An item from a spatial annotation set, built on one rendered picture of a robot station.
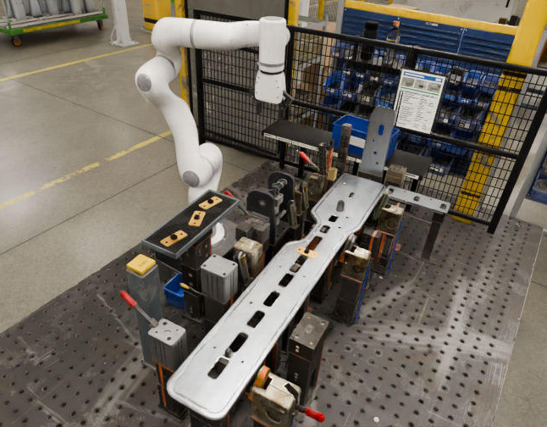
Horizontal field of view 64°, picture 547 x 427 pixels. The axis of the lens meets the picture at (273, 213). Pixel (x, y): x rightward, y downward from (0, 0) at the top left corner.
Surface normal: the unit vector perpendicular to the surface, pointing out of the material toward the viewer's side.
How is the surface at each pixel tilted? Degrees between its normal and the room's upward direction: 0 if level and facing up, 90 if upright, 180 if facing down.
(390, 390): 0
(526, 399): 0
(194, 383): 0
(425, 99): 90
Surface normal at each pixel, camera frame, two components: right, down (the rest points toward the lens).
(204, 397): 0.06, -0.82
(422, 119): -0.48, 0.48
